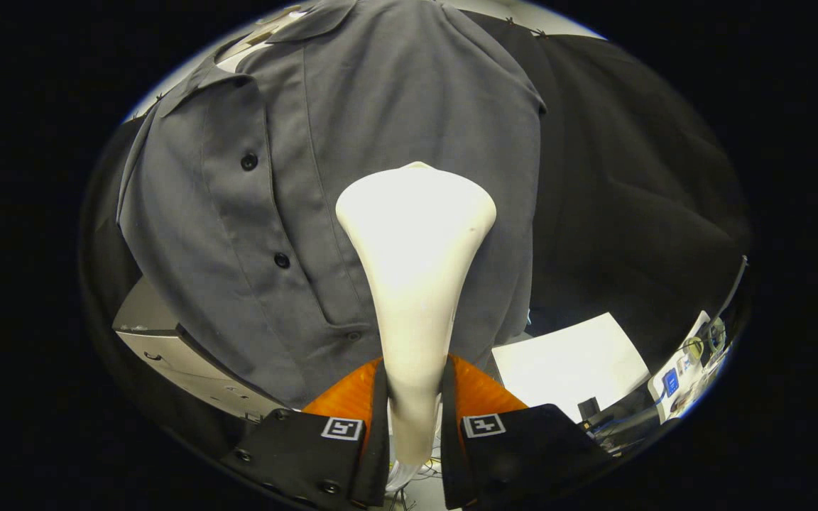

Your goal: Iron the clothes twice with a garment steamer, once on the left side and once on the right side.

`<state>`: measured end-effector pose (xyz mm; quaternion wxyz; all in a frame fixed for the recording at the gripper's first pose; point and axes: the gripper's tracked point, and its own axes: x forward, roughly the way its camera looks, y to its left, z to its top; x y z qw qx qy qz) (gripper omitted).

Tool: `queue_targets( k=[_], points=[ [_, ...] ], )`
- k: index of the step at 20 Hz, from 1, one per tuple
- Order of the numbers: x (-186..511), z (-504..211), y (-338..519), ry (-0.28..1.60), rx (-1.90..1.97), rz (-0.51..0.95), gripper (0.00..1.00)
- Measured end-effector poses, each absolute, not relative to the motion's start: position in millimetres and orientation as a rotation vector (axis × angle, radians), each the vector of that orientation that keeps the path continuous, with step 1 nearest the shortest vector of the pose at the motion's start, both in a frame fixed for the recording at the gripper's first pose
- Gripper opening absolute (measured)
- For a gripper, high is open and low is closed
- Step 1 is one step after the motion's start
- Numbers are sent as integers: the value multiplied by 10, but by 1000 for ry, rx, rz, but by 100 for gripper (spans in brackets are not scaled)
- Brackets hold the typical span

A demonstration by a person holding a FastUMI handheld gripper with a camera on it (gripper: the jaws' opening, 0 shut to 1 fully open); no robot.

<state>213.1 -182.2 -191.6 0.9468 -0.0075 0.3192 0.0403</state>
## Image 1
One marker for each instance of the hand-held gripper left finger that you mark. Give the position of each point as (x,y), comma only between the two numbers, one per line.
(375,461)

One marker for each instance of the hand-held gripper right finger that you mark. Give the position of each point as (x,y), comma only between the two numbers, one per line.
(449,454)

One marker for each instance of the grey button shirt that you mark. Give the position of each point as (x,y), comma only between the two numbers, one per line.
(380,92)

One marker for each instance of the white table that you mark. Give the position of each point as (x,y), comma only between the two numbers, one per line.
(565,369)

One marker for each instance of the grey cabinet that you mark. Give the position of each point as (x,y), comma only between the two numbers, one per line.
(189,369)

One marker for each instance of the small blue device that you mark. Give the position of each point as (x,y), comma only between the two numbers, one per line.
(670,382)

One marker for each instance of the white shelf with small items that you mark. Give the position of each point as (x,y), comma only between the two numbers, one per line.
(689,369)

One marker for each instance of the white mannequin torso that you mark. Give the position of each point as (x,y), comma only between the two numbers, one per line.
(233,62)

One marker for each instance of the row of black cloth clips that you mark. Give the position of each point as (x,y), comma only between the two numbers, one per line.
(538,32)

